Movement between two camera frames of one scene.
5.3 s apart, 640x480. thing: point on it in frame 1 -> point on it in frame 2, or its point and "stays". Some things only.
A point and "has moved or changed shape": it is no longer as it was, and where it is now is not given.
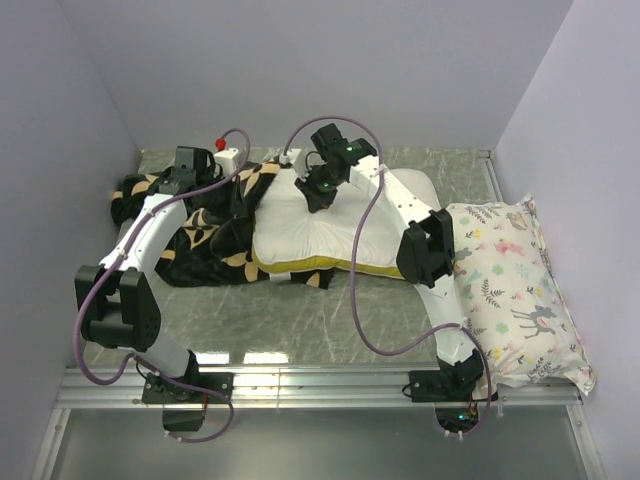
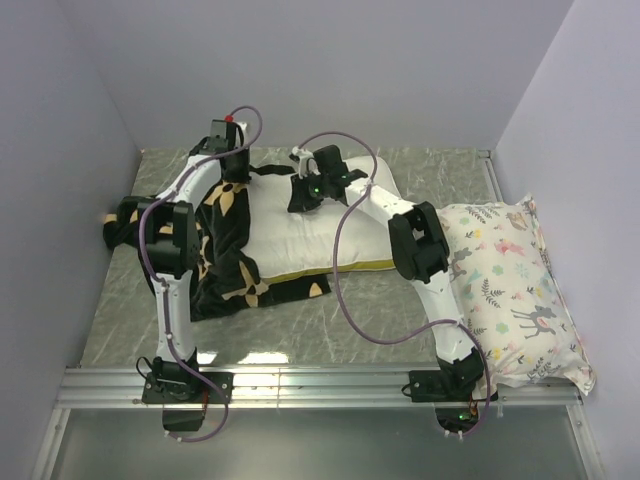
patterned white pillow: x=513 y=295 stays
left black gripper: x=235 y=205 -> x=245 y=175
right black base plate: x=430 y=385 stays
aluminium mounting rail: x=326 y=389 stays
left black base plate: x=160 y=391 stays
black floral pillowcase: x=213 y=243 has moved or changed shape
